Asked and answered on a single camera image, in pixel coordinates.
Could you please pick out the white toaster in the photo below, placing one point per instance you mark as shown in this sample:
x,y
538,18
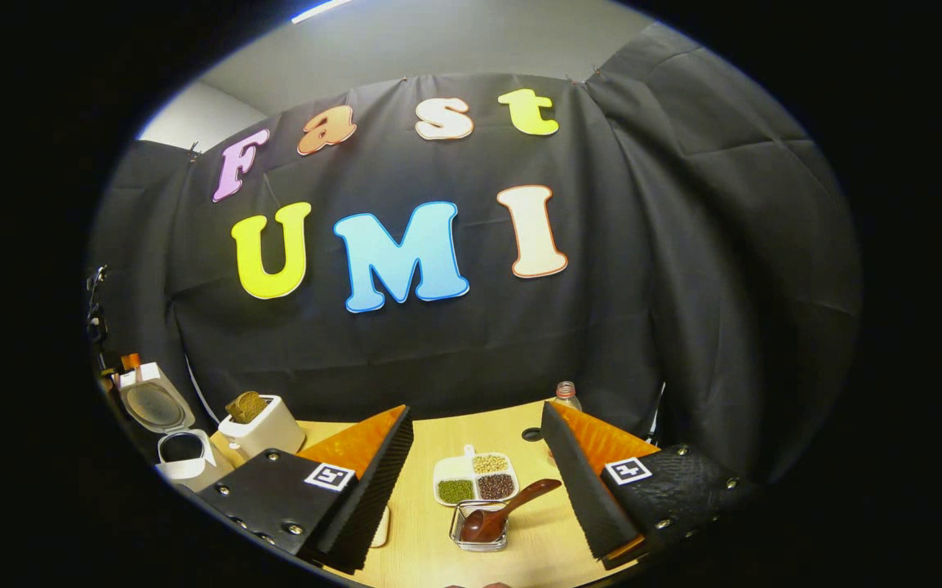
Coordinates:
x,y
271,429

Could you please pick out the white divided dish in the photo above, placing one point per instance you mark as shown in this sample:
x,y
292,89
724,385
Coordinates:
x,y
455,467

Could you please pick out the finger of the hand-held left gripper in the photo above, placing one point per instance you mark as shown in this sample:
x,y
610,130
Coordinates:
x,y
131,366

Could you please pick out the yellow soybeans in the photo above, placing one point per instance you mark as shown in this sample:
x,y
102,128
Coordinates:
x,y
490,464

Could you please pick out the green mung beans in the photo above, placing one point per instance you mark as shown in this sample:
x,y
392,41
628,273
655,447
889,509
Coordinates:
x,y
455,491

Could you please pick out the brown wooden spoon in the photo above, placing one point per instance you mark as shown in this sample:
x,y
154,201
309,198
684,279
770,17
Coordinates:
x,y
483,523

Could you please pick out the clear plastic bottle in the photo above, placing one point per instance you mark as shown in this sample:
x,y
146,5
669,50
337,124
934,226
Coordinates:
x,y
566,398

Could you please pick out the white rice cooker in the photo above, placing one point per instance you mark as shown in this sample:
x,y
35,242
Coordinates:
x,y
193,469

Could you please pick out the brown bread slice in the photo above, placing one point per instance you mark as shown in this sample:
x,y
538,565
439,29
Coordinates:
x,y
246,407

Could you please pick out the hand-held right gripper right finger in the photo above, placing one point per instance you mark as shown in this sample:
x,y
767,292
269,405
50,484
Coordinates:
x,y
581,494

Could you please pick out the black backdrop cloth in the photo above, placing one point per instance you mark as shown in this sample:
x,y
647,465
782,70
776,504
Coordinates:
x,y
683,286

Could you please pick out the dark red beans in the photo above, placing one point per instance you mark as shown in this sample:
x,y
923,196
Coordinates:
x,y
496,487

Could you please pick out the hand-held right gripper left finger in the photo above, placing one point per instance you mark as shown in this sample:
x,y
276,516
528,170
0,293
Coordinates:
x,y
373,490

